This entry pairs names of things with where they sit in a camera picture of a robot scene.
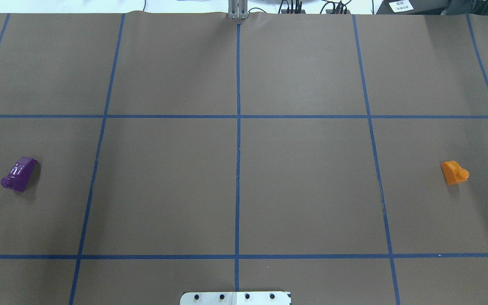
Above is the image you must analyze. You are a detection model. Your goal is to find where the orange trapezoid block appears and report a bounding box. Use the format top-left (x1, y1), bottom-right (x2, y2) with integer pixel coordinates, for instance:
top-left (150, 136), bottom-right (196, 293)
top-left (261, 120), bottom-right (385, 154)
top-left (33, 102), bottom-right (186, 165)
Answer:
top-left (440, 161), bottom-right (469, 186)

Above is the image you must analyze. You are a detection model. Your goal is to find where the purple trapezoid block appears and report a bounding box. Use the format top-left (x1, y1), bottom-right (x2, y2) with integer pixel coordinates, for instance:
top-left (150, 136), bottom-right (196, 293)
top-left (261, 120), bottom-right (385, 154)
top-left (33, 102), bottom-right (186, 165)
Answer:
top-left (0, 157), bottom-right (38, 193)

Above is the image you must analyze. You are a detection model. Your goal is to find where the black box white label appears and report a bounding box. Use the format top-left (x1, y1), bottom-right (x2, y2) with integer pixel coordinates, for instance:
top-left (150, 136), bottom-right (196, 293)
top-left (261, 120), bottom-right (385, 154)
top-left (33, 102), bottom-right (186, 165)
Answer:
top-left (375, 0), bottom-right (431, 15)

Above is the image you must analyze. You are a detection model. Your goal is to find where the grey aluminium post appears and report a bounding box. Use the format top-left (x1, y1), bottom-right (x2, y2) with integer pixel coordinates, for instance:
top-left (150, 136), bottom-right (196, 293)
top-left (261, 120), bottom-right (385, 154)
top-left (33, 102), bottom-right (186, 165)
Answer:
top-left (228, 0), bottom-right (249, 20)

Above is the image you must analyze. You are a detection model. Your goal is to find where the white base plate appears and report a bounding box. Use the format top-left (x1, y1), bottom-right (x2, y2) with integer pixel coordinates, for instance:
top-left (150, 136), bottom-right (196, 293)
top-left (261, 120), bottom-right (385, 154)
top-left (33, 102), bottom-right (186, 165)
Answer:
top-left (180, 291), bottom-right (292, 305)

